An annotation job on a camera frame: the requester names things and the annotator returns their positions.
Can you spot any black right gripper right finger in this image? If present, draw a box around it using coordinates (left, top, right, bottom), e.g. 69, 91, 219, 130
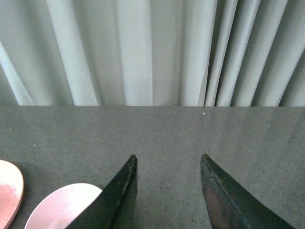
200, 154, 293, 229

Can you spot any pink plate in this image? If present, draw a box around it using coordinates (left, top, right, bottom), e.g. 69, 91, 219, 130
0, 160, 24, 229

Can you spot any pale pink bowl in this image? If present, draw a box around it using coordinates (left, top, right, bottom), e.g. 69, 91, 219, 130
25, 183, 102, 229

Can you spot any white curtain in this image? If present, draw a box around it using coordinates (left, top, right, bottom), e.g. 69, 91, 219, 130
0, 0, 305, 107

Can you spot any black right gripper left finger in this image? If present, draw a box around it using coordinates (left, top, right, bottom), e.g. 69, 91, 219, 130
67, 155, 138, 229

